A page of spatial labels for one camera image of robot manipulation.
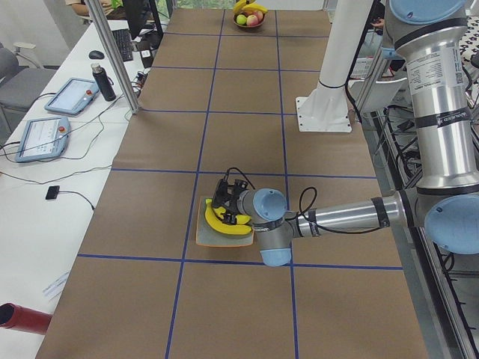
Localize near blue teach pendant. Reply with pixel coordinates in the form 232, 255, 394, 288
15, 116, 71, 163

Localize seated person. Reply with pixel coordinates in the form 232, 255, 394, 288
64, 0, 126, 20

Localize pink apple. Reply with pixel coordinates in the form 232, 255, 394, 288
253, 10, 263, 23

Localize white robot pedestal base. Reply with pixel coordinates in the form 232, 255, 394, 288
296, 0, 373, 133

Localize black keyboard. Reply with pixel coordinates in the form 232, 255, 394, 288
112, 28, 133, 62

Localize blue square ceramic plate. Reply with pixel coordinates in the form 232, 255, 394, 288
195, 196, 254, 248

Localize blue teach pendant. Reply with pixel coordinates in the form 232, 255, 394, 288
44, 78, 99, 116
15, 116, 71, 163

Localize yellow banana basket front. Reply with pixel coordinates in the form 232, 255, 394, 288
233, 0, 250, 15

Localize small black puck device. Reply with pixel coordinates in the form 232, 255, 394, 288
45, 185, 60, 200

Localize aluminium frame post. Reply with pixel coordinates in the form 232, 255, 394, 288
85, 0, 139, 114

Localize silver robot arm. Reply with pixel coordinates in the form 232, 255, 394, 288
195, 1, 478, 266

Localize wicker fruit basket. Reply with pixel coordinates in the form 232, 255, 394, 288
233, 13, 266, 30

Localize black water bottle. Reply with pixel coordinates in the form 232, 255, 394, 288
91, 63, 116, 102

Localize black computer monitor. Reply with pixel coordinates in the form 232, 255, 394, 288
123, 0, 156, 40

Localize brown paper table mat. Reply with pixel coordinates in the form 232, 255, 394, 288
38, 9, 441, 358

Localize yellow banana basket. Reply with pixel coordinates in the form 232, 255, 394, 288
242, 2, 268, 13
233, 0, 250, 15

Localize far blue teach pendant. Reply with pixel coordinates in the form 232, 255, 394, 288
44, 78, 99, 116

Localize yellow banana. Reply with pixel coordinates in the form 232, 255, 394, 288
204, 198, 251, 236
204, 198, 251, 226

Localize yellow banana basket middle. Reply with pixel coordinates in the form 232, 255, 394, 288
242, 2, 268, 13

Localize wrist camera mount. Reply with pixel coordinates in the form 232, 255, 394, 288
216, 178, 248, 197

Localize black computer mouse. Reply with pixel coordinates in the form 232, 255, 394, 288
88, 50, 105, 60

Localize red cylinder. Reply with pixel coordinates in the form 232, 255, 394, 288
1, 303, 52, 335

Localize red apple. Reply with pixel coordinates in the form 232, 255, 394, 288
246, 14, 259, 27

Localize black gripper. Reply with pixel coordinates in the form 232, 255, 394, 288
212, 193, 242, 225

